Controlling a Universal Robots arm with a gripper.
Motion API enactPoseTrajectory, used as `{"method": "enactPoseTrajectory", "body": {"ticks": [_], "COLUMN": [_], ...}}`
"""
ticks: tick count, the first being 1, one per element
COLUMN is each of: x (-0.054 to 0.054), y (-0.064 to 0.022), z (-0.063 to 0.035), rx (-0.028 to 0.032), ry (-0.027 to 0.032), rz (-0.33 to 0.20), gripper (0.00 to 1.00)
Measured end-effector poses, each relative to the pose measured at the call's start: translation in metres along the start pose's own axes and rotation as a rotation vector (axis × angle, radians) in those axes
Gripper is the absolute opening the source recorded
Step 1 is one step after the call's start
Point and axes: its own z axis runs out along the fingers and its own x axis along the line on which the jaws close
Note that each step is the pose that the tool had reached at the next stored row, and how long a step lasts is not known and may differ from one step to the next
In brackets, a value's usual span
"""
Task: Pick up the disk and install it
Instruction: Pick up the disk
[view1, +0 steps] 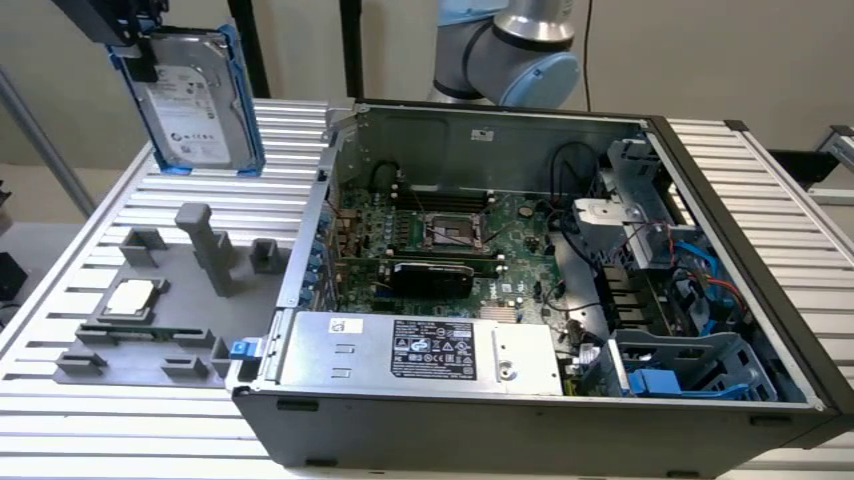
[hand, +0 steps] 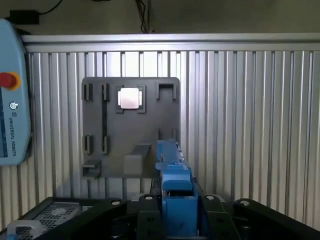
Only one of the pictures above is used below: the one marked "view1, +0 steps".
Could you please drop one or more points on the black slotted card guide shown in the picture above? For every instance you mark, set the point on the black slotted card guide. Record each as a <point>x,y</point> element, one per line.
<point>627,300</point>

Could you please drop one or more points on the blue case release latch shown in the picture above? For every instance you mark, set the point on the blue case release latch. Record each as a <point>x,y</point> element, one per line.
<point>243,348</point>

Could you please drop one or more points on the black RAM slot bank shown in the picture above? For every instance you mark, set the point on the black RAM slot bank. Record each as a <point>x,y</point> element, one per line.
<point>467,255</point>
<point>443,199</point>

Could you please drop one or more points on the grey parts rack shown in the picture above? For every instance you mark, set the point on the grey parts rack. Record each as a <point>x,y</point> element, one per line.
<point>193,320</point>

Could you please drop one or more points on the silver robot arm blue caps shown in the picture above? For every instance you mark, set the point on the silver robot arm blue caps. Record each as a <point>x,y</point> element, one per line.
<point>480,55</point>

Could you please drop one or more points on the silver CPU chip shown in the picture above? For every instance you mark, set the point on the silver CPU chip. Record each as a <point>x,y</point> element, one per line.
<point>129,297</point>

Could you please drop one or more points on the grey slanted metal post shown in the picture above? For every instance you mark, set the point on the grey slanted metal post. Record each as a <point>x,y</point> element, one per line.
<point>47,145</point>

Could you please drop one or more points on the green motherboard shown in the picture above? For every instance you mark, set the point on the green motherboard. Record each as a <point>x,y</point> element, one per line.
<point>527,260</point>

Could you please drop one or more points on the silver power supply unit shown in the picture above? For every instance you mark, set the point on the silver power supply unit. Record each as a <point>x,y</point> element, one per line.
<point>373,360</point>

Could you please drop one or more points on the grey disk bay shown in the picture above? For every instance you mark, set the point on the grey disk bay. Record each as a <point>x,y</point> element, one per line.
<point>667,350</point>

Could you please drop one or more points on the black graphics card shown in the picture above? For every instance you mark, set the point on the black graphics card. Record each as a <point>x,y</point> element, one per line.
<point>430,277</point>

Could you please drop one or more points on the aluminium frame profile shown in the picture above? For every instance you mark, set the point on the aluminium frame profile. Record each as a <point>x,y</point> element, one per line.
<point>837,145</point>

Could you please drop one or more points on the CPU socket with metal frame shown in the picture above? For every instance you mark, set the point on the CPU socket with metal frame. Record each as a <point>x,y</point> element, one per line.
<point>450,230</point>

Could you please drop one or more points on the black open PC case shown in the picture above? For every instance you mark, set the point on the black open PC case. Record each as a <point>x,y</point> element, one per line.
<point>467,435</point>

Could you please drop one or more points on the silver metal drive cage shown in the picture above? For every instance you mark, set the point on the silver metal drive cage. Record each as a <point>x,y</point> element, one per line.
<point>614,215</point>

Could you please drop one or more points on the black device at table side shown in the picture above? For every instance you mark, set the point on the black device at table side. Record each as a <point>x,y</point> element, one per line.
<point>12,277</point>

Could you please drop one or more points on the black stand pole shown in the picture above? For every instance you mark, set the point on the black stand pole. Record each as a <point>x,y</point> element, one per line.
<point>352,50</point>
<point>252,50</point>

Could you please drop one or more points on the black block beside frame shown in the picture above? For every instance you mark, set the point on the black block beside frame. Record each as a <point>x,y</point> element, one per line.
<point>796,167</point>

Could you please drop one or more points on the silver chipset heatsink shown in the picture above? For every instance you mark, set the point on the silver chipset heatsink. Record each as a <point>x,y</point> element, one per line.
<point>500,312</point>

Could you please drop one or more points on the hard disk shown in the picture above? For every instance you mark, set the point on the hard disk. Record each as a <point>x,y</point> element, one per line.
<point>193,115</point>

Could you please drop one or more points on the blue disk carrier in bay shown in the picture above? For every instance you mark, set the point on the blue disk carrier in bay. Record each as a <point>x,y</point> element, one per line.
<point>654,384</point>

